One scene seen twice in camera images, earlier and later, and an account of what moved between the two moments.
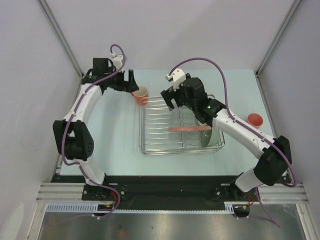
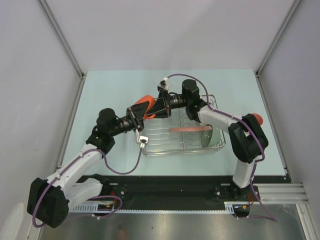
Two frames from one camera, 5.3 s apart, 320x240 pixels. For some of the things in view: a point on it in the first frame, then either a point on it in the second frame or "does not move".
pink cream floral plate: (193, 128) does not move
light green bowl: (211, 137) does not move
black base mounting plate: (163, 192) does not move
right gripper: (169, 94) → (162, 107)
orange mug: (141, 95) → (152, 101)
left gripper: (129, 86) → (135, 121)
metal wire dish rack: (162, 131) does not move
